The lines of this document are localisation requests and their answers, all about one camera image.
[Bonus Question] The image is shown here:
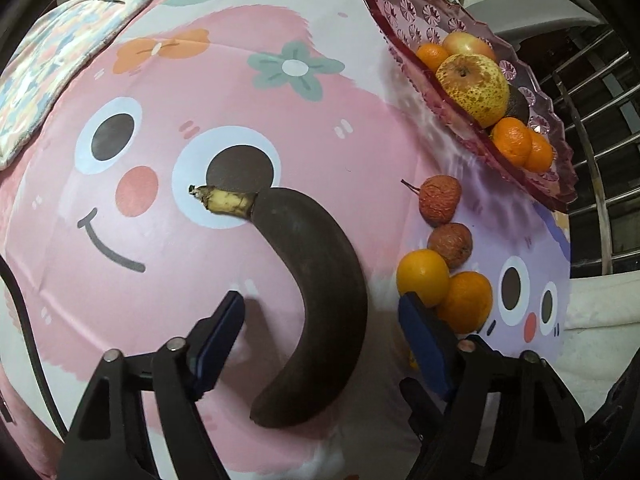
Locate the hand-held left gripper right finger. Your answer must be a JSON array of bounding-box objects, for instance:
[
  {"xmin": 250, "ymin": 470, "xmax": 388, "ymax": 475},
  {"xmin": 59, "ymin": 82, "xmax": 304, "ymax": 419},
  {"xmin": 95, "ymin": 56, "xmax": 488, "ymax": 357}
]
[{"xmin": 398, "ymin": 291, "xmax": 586, "ymax": 480}]

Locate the purple plastic bowl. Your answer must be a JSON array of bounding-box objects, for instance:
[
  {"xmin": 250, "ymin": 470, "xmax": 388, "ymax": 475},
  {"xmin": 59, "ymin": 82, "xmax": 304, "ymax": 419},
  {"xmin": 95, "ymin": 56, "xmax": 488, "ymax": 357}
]
[{"xmin": 360, "ymin": 0, "xmax": 579, "ymax": 213}]

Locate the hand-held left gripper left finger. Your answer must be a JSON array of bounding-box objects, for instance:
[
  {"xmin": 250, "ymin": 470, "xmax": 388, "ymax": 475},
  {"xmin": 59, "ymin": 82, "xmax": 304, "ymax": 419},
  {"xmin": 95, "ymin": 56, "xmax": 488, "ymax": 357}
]
[{"xmin": 57, "ymin": 290, "xmax": 246, "ymax": 480}]

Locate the cartoon printed tablecloth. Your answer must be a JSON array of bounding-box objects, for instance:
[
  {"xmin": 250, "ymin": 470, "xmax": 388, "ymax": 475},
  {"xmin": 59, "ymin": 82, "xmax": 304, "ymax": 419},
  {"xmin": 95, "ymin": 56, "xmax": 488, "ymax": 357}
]
[{"xmin": 0, "ymin": 0, "xmax": 573, "ymax": 480}]

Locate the floral fleece blanket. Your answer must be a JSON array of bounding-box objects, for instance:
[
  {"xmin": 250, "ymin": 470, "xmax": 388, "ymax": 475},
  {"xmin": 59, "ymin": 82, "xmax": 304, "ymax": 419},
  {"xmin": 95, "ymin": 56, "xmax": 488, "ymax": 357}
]
[{"xmin": 0, "ymin": 0, "xmax": 168, "ymax": 171}]

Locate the white floral curtain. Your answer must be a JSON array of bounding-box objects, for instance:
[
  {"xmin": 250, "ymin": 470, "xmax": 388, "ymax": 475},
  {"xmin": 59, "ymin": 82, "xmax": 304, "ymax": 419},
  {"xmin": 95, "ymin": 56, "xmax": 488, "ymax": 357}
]
[{"xmin": 562, "ymin": 272, "xmax": 640, "ymax": 356}]

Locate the red apple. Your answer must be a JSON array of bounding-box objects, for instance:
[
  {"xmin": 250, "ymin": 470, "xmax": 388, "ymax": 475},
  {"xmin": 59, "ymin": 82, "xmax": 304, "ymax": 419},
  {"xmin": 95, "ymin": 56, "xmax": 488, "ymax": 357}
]
[{"xmin": 443, "ymin": 31, "xmax": 498, "ymax": 63}]

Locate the dark avocado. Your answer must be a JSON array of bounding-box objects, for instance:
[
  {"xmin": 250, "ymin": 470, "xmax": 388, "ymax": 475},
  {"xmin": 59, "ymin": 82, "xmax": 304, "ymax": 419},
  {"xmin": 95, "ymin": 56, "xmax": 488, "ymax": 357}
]
[{"xmin": 497, "ymin": 85, "xmax": 531, "ymax": 126}]

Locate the grey office chair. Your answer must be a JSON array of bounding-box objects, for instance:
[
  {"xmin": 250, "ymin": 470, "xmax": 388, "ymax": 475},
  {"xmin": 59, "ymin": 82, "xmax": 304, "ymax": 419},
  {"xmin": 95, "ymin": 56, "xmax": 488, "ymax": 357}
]
[{"xmin": 465, "ymin": 0, "xmax": 608, "ymax": 51}]

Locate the red lychee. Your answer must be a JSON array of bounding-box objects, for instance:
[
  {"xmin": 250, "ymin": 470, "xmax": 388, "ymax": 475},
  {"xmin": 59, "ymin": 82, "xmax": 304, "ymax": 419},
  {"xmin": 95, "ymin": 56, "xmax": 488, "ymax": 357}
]
[
  {"xmin": 427, "ymin": 222, "xmax": 474, "ymax": 270},
  {"xmin": 401, "ymin": 175, "xmax": 463, "ymax": 226}
]

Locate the yellow pear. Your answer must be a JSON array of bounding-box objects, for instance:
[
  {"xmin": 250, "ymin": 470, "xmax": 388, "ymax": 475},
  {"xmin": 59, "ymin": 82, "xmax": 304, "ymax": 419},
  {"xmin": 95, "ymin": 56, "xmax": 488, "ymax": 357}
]
[{"xmin": 435, "ymin": 53, "xmax": 511, "ymax": 129}]

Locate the metal window grille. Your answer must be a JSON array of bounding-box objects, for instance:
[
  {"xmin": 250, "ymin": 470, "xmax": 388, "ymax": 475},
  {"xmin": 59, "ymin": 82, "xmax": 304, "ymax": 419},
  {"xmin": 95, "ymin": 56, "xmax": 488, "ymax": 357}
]
[{"xmin": 515, "ymin": 25, "xmax": 640, "ymax": 273}]

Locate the thick black cable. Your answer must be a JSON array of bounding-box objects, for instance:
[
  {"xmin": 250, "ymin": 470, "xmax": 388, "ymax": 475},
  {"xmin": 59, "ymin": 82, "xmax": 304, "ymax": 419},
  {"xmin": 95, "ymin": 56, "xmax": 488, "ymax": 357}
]
[{"xmin": 0, "ymin": 260, "xmax": 68, "ymax": 438}]

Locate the dark overripe banana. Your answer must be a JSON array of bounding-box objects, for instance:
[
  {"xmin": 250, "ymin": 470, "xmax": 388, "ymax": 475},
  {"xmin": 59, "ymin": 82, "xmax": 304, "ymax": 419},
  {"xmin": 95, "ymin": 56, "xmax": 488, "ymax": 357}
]
[{"xmin": 188, "ymin": 185, "xmax": 370, "ymax": 430}]

